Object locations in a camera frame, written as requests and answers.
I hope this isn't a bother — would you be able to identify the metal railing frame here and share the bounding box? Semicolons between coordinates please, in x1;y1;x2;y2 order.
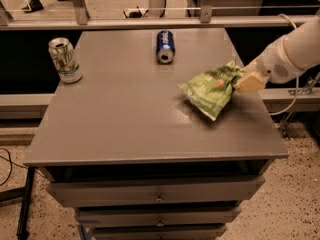
1;0;319;30

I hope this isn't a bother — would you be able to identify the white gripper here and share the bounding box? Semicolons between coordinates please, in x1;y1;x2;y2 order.
234;38;304;93

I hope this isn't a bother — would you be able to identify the top grey drawer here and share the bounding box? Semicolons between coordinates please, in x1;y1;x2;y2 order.
47;176;265;207

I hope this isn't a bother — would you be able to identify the black floor cable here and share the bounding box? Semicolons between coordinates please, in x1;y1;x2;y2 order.
0;147;28;188

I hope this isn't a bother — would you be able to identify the black metal stand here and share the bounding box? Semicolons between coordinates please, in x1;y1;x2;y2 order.
0;167;35;240

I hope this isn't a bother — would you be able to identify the bottom grey drawer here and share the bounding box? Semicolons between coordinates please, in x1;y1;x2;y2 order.
93;224;226;240

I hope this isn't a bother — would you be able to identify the middle grey drawer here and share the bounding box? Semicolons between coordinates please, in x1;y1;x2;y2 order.
76;205;240;228

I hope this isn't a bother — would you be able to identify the white green soda can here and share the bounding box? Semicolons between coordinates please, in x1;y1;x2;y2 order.
48;37;82;83

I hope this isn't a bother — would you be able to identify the grey drawer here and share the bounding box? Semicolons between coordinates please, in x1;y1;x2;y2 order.
76;205;240;228
47;176;265;207
93;224;226;240

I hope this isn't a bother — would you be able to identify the blue pepsi can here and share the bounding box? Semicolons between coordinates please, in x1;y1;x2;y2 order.
156;30;175;64

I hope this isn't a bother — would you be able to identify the green jalapeno chip bag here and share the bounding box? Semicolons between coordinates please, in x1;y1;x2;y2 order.
178;61;244;121

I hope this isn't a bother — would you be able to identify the grey drawer cabinet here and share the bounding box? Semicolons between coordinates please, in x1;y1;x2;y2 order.
23;28;290;240

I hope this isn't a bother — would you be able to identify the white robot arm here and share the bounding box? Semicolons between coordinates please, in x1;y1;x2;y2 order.
234;16;320;93

